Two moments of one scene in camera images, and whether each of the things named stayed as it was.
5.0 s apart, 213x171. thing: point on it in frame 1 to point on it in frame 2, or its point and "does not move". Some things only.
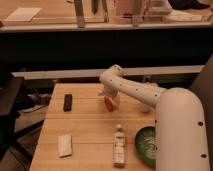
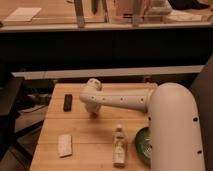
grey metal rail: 96,73 does not move
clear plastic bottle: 119,147 does not move
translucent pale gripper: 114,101 to 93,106
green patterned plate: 145,144 does not move
